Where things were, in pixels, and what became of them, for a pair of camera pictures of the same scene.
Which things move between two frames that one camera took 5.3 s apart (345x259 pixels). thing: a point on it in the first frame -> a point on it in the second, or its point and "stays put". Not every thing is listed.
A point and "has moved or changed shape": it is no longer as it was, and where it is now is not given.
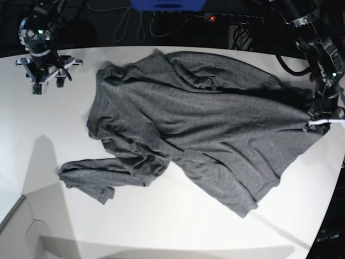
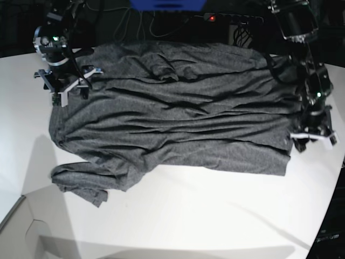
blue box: [168, 5] stays put
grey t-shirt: [229, 127] has moved or changed shape
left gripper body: [39, 73] -> [60, 80]
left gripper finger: [60, 80] -> [84, 91]
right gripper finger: [321, 125] -> [300, 143]
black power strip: [233, 18] stays put
